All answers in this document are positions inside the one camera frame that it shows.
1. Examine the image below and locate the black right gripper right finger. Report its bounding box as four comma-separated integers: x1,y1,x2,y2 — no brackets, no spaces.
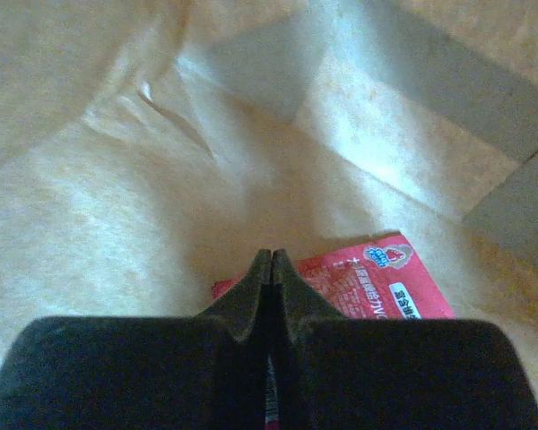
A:
272,250,538,429

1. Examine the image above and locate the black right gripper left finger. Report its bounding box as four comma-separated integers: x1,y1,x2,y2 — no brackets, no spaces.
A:
0,250,272,429

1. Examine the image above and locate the red snack packet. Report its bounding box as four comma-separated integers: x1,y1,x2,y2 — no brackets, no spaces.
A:
209,229,456,430

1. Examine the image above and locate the brown paper bag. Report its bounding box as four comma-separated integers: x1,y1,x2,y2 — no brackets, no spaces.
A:
0,1,538,399

